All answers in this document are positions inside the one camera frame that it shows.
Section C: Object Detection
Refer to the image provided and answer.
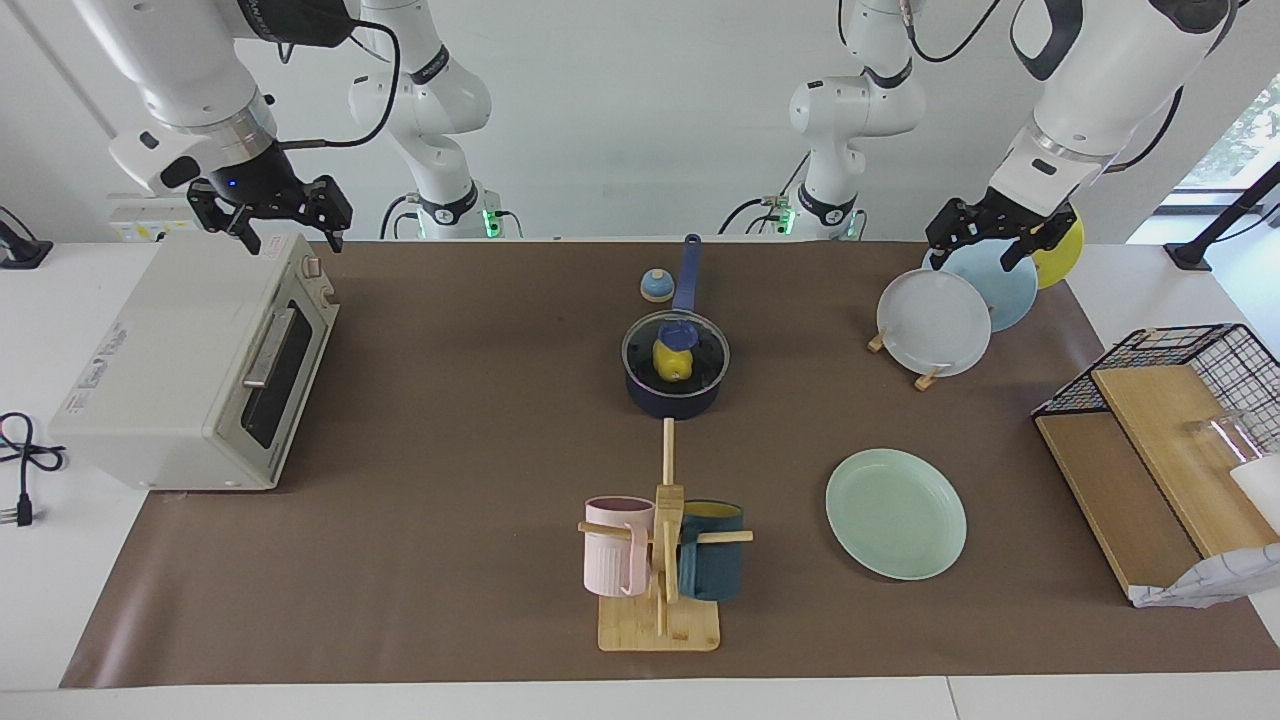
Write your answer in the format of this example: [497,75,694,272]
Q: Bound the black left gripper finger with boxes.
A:
[925,198,986,271]
[998,205,1079,273]

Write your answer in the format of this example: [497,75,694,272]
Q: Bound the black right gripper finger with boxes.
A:
[188,180,263,256]
[300,175,354,253]

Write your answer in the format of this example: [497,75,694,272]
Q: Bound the glass lid blue knob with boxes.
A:
[622,310,731,394]

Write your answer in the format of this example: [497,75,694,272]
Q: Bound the yellow plate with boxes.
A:
[1030,215,1086,291]

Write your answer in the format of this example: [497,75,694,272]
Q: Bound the light blue plate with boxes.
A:
[921,238,1040,333]

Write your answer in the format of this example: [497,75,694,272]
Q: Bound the grey plate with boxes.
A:
[877,268,993,378]

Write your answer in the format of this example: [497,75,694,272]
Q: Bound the wooden plate rack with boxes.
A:
[866,320,946,393]

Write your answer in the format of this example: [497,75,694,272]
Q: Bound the green plate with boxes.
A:
[825,447,969,582]

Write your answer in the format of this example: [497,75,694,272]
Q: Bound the white power strip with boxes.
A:
[108,193,216,243]

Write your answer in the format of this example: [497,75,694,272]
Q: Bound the beige toaster oven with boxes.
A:
[48,230,341,493]

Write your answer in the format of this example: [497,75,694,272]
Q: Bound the black angled stand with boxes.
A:
[1165,160,1280,271]

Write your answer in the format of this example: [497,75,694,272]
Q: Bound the black table clamp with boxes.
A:
[0,205,53,269]

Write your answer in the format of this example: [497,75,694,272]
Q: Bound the bright window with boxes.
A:
[1165,75,1280,206]

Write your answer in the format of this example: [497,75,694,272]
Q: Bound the wooden shelf rack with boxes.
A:
[1035,365,1280,601]

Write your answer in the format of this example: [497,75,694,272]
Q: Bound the clear glass cup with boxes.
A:
[1185,410,1273,473]

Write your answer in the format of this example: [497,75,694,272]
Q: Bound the dark blue saucepan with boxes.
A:
[622,234,731,421]

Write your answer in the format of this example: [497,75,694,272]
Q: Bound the white patterned cloth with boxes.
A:
[1130,543,1280,609]

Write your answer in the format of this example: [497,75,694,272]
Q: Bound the brown table mat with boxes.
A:
[60,240,1280,689]

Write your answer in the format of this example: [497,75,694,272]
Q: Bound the dark teal mug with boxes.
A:
[677,500,746,602]

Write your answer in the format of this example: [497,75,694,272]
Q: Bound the pink ribbed mug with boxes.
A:
[583,496,656,599]

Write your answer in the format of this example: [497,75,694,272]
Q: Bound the wooden mug tree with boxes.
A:
[578,418,754,653]

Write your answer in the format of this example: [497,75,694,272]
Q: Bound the black right base cable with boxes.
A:
[380,193,423,241]

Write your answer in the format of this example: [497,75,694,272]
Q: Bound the black base cable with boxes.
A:
[718,150,811,238]
[380,193,423,241]

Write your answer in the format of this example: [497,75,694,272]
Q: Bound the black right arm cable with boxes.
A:
[275,18,403,153]

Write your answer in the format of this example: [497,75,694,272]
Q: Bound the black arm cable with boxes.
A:
[275,18,403,153]
[900,0,1186,173]

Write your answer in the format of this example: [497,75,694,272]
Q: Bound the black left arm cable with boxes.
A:
[900,0,1186,173]

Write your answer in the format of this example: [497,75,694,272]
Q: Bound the black left base cable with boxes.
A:
[718,150,811,238]

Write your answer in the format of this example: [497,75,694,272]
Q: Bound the black wire basket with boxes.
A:
[1032,323,1280,456]

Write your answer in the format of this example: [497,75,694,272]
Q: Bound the black power cord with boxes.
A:
[0,412,69,529]

